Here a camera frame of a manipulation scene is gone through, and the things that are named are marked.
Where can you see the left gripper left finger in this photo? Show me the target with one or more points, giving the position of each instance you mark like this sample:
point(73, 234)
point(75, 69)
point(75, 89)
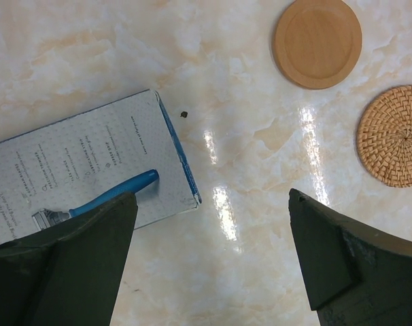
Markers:
point(68, 274)

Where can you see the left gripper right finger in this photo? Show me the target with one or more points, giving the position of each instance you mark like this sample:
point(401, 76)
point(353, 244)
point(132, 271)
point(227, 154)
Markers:
point(354, 274)

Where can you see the woven rattan coaster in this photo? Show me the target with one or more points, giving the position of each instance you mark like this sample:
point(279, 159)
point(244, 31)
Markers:
point(384, 137)

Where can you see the light wood coaster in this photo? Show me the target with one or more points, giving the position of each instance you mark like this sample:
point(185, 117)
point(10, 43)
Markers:
point(316, 44)

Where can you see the blue white razor box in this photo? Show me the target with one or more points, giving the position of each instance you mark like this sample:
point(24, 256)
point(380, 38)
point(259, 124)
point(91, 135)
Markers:
point(63, 169)

